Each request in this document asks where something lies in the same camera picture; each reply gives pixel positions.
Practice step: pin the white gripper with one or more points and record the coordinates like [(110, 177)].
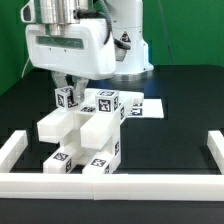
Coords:
[(86, 50)]

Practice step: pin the white chair nut cube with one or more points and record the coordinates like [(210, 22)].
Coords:
[(65, 97), (107, 101)]

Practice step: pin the white chair back frame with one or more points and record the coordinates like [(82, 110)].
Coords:
[(59, 123)]

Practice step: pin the white chair seat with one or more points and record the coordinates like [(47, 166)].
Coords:
[(101, 133)]

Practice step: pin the white left fence bar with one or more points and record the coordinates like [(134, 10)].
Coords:
[(12, 150)]

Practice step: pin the white right fence bar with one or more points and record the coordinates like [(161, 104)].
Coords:
[(215, 143)]

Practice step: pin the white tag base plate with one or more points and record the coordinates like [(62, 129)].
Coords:
[(149, 108)]

